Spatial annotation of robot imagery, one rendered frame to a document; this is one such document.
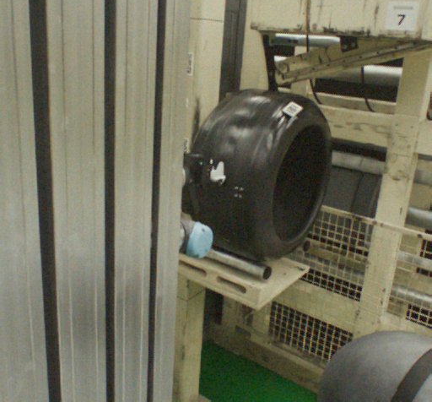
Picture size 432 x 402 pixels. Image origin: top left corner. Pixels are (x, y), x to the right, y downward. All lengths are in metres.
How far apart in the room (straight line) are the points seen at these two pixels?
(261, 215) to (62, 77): 1.16
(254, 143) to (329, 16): 0.55
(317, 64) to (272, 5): 0.27
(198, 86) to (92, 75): 1.38
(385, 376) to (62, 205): 0.29
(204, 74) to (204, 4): 0.22
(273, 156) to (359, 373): 0.96
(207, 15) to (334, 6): 0.41
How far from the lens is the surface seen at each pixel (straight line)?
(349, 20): 1.62
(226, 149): 1.34
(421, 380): 0.42
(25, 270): 0.22
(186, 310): 1.89
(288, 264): 1.80
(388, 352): 0.43
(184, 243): 0.98
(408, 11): 1.57
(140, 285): 0.30
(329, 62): 1.78
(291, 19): 1.71
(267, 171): 1.31
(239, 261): 1.54
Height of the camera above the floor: 1.59
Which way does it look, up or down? 17 degrees down
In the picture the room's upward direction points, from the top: 4 degrees clockwise
